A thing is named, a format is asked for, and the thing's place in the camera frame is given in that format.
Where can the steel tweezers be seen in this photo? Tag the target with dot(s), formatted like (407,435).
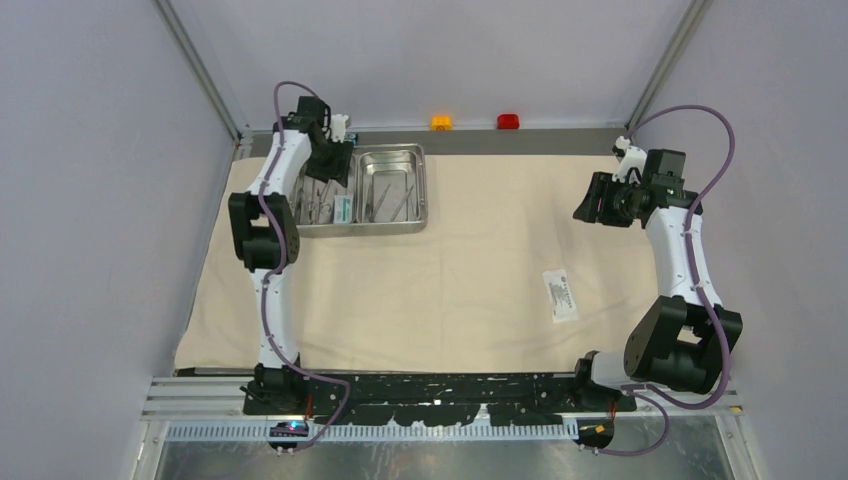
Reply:
(387,203)

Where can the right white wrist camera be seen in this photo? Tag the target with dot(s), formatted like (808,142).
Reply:
(631,160)

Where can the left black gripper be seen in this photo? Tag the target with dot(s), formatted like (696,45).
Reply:
(338,170)

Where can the right steel tray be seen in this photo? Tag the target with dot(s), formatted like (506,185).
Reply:
(402,164)

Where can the steel tray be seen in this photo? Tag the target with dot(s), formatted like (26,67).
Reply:
(351,189)
(402,164)

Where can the left steel tray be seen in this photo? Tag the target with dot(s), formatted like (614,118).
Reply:
(351,189)

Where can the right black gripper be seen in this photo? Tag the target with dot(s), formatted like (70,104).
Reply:
(602,186)

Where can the beige cloth wrap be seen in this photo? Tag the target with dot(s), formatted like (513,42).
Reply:
(465,294)

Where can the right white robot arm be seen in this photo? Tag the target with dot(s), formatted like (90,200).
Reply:
(684,340)

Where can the red button block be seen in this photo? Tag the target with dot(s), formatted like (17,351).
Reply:
(508,121)

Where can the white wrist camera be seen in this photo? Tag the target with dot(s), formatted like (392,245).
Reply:
(631,160)
(338,127)

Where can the white sterile pouch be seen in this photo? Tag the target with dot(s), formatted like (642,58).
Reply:
(561,297)

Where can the yellow button block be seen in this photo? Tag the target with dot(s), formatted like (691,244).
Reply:
(441,123)

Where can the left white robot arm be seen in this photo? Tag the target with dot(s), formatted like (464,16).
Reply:
(309,141)

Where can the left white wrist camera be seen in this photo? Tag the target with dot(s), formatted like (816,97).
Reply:
(338,127)

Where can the wire mesh steel basket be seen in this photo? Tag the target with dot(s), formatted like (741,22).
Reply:
(386,194)

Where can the green white packet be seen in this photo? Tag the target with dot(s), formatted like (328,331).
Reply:
(343,209)

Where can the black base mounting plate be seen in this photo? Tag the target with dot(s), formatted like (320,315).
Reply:
(377,399)

